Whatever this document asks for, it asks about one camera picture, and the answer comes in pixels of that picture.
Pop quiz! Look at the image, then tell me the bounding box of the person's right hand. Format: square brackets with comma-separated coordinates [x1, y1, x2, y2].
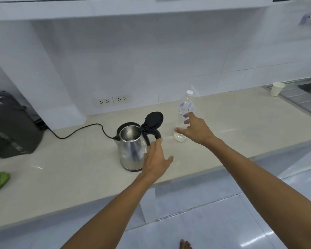
[174, 112, 215, 146]

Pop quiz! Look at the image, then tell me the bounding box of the person's left hand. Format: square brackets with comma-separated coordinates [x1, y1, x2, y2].
[141, 139, 174, 181]

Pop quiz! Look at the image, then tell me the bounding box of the person's left forearm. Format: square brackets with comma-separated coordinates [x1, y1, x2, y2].
[60, 174, 158, 249]

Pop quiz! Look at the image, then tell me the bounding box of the person's right forearm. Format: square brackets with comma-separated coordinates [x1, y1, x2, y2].
[201, 135, 311, 249]

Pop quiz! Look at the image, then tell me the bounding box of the clear plastic water bottle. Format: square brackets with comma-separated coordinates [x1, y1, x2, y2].
[174, 90, 195, 142]

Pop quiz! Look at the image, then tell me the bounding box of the stainless steel electric kettle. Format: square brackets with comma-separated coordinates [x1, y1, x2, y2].
[113, 112, 164, 172]

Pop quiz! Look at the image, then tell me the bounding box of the white paper cup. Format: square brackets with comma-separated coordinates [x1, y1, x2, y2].
[270, 82, 286, 97]

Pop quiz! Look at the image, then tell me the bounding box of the stainless steel sink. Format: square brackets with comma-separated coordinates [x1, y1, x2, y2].
[264, 78, 311, 118]

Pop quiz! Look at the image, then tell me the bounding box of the white overhead cabinet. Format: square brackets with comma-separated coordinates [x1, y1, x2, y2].
[0, 0, 296, 22]

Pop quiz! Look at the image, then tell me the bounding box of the black thermo pot appliance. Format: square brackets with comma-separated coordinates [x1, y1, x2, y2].
[0, 91, 44, 159]

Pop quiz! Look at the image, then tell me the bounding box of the black power cord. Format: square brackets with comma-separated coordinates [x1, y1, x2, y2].
[36, 119, 115, 140]

